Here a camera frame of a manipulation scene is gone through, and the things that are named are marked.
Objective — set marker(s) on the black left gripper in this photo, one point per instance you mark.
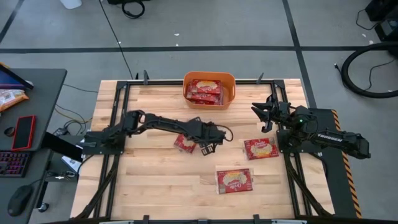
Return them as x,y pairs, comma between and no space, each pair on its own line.
208,133

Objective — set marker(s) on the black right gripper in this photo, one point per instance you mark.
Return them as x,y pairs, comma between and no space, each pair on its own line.
281,112

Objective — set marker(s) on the red popcorn bag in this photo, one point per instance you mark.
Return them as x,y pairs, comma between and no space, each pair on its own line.
203,86
183,143
234,181
261,148
202,97
208,102

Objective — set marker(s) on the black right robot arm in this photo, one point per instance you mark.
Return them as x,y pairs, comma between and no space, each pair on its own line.
329,138

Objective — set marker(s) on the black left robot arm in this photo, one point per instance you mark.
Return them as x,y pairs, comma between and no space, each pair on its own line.
168,123

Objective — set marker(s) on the orange plastic basket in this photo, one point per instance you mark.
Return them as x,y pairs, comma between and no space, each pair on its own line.
229,90

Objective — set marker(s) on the black panel with hazard stripe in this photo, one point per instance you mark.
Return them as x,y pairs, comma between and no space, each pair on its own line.
332,174

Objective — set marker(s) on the black desk foot bar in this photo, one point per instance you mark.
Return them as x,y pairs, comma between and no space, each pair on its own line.
62,146

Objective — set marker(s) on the black equipment case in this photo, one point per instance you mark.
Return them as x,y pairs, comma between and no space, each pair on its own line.
387,28

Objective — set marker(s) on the black power adapter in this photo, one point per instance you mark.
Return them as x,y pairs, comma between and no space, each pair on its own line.
60,132

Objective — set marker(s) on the black desk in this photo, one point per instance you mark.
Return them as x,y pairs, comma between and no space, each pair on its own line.
46,93

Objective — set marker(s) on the desk caster wheel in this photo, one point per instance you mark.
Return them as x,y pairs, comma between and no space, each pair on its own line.
43,207

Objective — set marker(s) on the red smartphone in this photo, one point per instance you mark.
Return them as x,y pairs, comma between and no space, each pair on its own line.
23,132

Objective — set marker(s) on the black computer mouse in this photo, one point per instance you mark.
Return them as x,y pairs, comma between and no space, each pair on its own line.
19,200

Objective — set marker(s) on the black backlit keyboard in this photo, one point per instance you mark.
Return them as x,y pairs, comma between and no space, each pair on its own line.
12,163

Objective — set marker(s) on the small round black object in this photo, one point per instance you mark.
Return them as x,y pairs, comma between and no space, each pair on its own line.
9,131

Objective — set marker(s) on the white bucket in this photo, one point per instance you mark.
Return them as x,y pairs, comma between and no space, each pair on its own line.
71,3

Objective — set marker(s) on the orange snack bag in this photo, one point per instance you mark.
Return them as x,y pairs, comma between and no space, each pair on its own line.
11,98

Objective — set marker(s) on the laptop with purple screen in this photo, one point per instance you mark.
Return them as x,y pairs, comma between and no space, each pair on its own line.
9,79

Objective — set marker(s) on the black frame bracket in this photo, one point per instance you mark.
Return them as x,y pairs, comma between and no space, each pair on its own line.
260,78
145,77

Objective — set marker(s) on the black aluminium table frame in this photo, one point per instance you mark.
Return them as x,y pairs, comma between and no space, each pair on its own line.
155,82

